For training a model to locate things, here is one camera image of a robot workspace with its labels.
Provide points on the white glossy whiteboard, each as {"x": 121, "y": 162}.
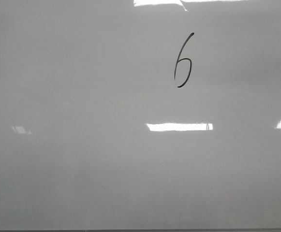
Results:
{"x": 140, "y": 114}

